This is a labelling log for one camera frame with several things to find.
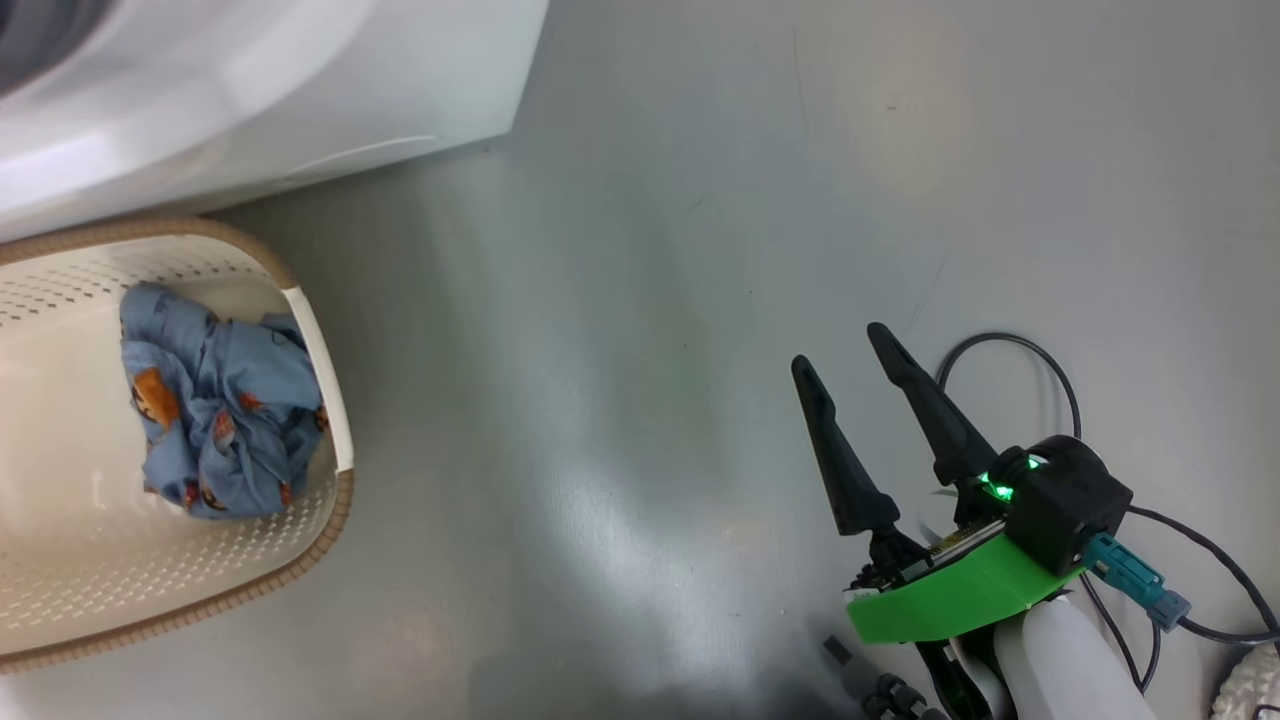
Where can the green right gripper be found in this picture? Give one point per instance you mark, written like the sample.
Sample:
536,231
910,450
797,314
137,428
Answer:
950,595

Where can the blue cartoon print garment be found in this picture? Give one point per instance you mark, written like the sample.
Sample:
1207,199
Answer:
230,420

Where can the black robot base hardware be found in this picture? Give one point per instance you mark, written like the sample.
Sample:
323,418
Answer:
890,695

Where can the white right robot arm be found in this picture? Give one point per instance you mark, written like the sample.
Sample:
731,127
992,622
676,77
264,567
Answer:
1060,670

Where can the white front-load washing machine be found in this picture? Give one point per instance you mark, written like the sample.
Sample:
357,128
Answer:
300,90

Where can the white textured object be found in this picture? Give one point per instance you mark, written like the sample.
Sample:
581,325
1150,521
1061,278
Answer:
1250,690

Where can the cream perforated laundry basket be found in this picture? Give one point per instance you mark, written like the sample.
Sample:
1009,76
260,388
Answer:
70,560

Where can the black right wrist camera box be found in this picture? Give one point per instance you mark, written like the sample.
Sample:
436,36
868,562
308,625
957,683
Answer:
1070,505

